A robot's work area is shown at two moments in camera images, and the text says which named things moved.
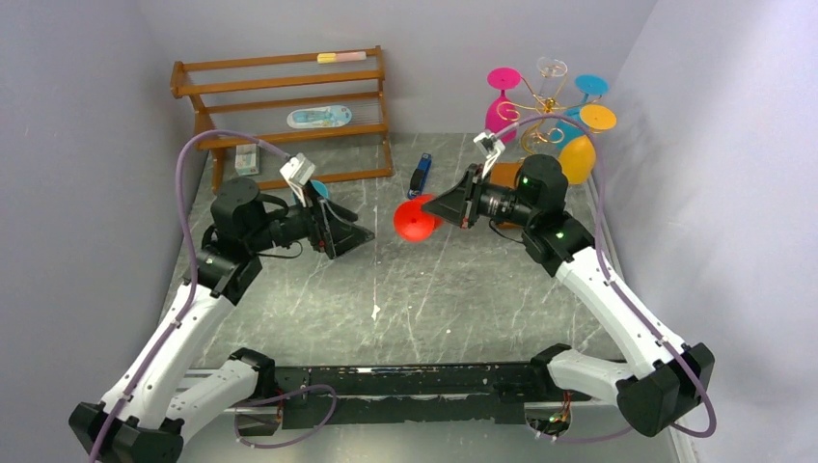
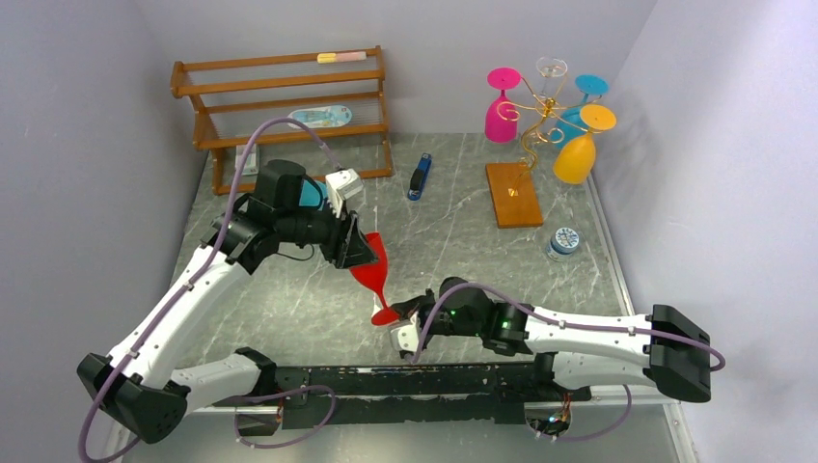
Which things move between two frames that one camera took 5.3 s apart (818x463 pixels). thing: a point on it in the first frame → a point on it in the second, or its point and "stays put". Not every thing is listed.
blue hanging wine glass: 570,123 stays put
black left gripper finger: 344,236 → 357,250
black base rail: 387,394 stays put
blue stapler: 420,175 stays put
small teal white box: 246,161 stays put
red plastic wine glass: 414,223 → 372,276
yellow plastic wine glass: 577,156 stays put
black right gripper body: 472,204 → 421,307
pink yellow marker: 333,57 stays put
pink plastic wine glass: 501,112 stays put
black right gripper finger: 454,204 → 406,309
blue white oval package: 319,117 stays put
